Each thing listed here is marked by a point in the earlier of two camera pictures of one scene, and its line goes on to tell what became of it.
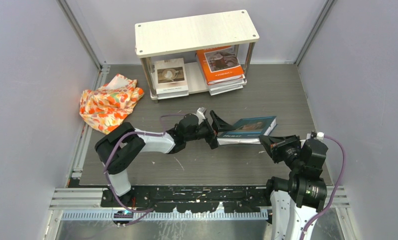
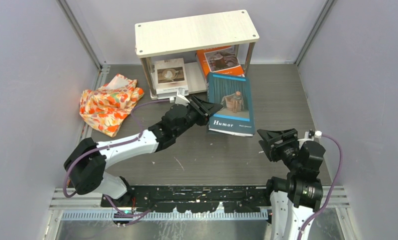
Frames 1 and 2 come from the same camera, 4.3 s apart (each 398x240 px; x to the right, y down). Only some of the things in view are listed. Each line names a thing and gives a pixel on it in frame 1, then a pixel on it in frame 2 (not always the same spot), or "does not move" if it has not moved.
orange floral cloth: (105, 107) does not move
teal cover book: (248, 130) -> (233, 93)
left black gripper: (219, 125) -> (207, 109)
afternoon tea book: (171, 79) does not move
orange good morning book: (220, 63) does not move
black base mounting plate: (190, 199) does not move
